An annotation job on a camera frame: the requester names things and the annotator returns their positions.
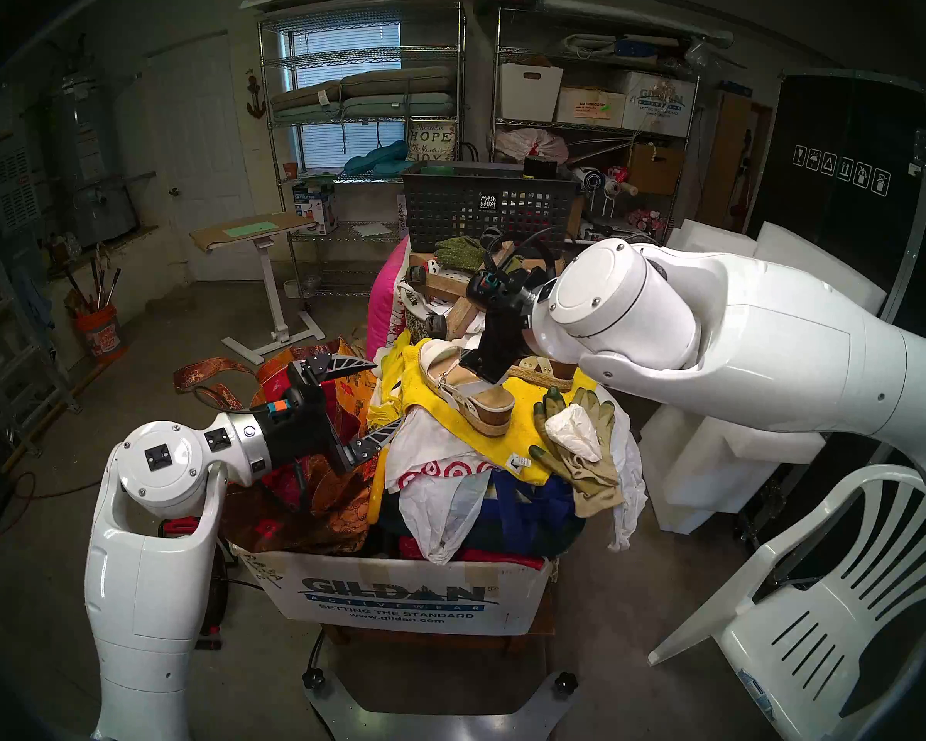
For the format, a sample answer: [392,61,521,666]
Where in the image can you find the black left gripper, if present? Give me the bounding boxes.
[261,354,404,475]

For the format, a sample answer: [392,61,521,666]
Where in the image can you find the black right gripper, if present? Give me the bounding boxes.
[460,270,558,385]

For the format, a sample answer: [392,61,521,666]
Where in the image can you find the white strap wedge sandal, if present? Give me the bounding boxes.
[509,355,580,393]
[418,338,516,438]

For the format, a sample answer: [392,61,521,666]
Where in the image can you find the yellow terry towel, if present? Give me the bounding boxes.
[390,334,599,486]

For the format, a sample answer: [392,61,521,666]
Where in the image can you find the red orange floral tote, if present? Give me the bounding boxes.
[174,338,390,555]

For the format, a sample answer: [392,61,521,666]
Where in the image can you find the wooden cross caster dolly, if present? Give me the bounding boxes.
[407,242,566,343]

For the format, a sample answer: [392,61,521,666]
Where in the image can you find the pink pillow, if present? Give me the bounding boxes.
[367,238,411,362]

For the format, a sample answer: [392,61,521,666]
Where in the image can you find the white crumpled cloth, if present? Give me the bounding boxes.
[544,404,604,462]

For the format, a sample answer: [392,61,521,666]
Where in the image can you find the green knit glove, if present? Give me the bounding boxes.
[432,235,487,274]

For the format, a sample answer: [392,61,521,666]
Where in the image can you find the white red-logo plastic bag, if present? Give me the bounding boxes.
[386,408,527,564]

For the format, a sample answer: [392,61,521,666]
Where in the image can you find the white overbed table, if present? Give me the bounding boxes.
[189,211,329,366]

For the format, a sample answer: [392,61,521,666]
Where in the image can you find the beige green-tipped work glove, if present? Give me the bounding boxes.
[529,387,623,518]

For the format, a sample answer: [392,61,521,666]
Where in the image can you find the blue fabric bag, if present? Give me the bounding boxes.
[463,469,587,559]

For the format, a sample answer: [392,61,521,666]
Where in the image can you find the black mesh basket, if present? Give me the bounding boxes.
[401,161,581,255]

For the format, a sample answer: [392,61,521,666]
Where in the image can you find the thin white plastic sheet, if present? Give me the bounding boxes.
[606,408,649,551]

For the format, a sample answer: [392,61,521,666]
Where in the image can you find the large white Gildan carton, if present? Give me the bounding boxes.
[231,543,556,638]

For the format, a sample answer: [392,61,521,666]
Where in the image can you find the blue white appliance box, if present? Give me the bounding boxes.
[292,180,340,235]

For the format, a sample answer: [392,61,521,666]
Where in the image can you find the HOPE word sign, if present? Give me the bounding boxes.
[406,122,458,163]

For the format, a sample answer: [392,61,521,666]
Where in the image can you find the teal cushion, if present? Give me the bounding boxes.
[343,140,410,178]

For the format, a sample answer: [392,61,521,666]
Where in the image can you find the orange plastic bucket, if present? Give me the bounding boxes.
[75,303,124,362]

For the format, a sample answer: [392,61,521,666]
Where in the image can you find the white storage box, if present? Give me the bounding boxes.
[500,62,564,123]

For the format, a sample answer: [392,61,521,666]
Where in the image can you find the green bench cushion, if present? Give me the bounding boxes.
[272,93,458,124]

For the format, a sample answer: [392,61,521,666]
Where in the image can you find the labelled cardboard box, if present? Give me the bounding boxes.
[556,87,627,128]

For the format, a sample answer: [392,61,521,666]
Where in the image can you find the white door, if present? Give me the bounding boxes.
[143,33,259,281]

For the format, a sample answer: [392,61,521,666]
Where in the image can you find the beige bench cushion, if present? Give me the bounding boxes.
[269,66,456,111]

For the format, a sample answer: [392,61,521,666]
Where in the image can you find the small white Gildan carton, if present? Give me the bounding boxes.
[621,69,697,138]

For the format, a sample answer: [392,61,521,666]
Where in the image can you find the aluminium step ladder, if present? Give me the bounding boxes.
[0,230,78,439]

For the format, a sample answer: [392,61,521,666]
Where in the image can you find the grey water heater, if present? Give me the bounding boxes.
[50,68,140,246]

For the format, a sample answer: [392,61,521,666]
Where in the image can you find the window with blinds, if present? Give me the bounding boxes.
[282,22,406,169]

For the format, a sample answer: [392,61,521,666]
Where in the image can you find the white plastic chair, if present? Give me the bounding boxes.
[648,463,926,741]

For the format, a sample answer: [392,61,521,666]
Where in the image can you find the black flight case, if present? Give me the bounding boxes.
[745,68,926,347]

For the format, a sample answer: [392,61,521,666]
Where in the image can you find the chrome wire shelving rack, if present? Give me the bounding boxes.
[259,2,468,296]
[490,6,703,239]

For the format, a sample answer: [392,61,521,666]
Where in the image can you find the floor power cable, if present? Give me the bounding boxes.
[0,469,101,540]

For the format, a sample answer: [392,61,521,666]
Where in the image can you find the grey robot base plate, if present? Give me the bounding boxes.
[302,631,580,741]

